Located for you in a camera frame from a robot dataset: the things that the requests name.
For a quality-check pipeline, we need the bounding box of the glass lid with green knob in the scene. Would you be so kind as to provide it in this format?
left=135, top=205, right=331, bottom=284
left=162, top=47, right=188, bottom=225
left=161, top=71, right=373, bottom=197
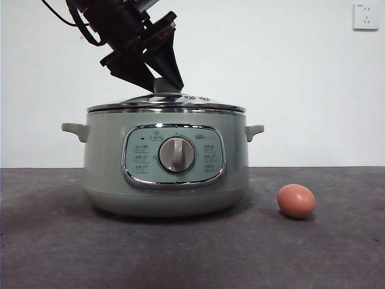
left=87, top=76, right=246, bottom=116

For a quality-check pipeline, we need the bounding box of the brown egg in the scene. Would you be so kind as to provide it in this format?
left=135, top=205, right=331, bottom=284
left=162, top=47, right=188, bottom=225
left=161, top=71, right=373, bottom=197
left=277, top=184, right=316, bottom=220

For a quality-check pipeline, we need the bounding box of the pale green electric pot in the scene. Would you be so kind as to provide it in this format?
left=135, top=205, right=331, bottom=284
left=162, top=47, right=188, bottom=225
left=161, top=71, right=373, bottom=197
left=61, top=110, right=265, bottom=219

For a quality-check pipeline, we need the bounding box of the thin black cable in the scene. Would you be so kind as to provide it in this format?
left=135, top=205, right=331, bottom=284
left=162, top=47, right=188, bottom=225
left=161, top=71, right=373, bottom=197
left=40, top=0, right=105, bottom=47

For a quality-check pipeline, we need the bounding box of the white wall socket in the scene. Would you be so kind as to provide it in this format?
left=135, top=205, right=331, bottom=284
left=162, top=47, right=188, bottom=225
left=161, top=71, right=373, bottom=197
left=352, top=2, right=380, bottom=32

